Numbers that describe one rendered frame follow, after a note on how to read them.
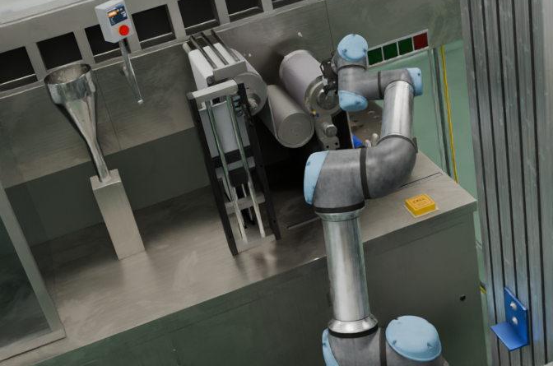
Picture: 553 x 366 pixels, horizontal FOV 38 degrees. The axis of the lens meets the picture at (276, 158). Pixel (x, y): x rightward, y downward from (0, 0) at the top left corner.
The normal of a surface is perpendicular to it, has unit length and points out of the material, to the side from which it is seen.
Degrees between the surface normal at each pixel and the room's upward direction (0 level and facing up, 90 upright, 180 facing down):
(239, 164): 90
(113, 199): 90
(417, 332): 8
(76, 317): 0
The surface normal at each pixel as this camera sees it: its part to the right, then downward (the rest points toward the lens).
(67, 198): 0.31, 0.41
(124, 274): -0.20, -0.85
